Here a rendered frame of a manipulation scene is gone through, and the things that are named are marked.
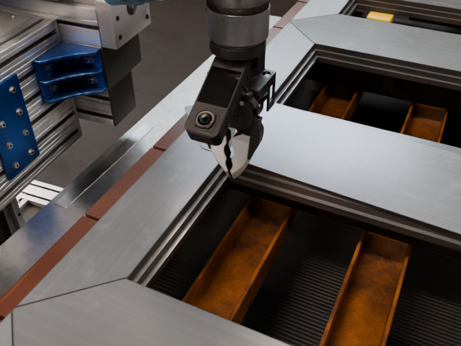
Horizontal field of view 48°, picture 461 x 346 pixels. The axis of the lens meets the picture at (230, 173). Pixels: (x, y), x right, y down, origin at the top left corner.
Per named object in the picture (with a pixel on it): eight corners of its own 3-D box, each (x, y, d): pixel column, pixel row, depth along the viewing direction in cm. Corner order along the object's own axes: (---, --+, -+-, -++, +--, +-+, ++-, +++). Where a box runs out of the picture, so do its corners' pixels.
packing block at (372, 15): (391, 28, 135) (394, 13, 132) (387, 35, 131) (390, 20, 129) (368, 24, 137) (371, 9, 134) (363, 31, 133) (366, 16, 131)
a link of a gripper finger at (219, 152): (245, 159, 80) (246, 108, 74) (228, 181, 75) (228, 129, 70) (227, 154, 81) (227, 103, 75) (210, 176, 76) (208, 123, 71)
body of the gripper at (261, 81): (276, 108, 74) (281, 28, 66) (252, 140, 68) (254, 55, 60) (228, 97, 76) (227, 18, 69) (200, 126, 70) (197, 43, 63)
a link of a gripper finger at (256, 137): (263, 157, 72) (265, 103, 66) (258, 163, 71) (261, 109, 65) (232, 149, 73) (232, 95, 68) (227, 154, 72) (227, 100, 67)
